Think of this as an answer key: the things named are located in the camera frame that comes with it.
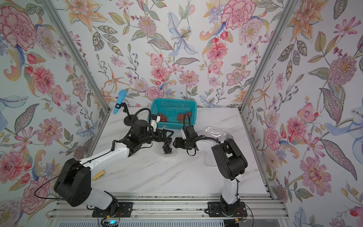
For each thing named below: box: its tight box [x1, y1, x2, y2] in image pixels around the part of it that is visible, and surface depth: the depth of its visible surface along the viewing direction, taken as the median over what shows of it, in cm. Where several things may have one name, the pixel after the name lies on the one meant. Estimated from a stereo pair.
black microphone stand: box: [115, 102, 135, 126], surface depth 112 cm
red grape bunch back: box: [176, 111, 192, 121], surface depth 115 cm
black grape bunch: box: [162, 137, 173, 155], surface depth 92 cm
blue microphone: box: [112, 89, 128, 115], surface depth 97 cm
